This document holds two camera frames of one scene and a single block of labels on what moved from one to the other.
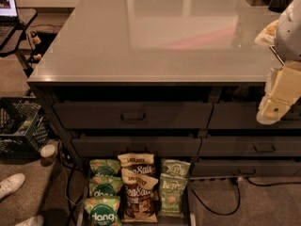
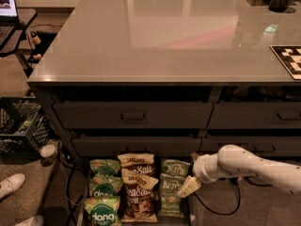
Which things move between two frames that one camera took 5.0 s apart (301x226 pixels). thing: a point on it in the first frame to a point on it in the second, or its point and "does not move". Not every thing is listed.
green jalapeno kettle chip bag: [172, 190] does not move
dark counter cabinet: [170, 72] does not move
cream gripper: [290, 32] to [201, 169]
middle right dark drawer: [245, 146] does not move
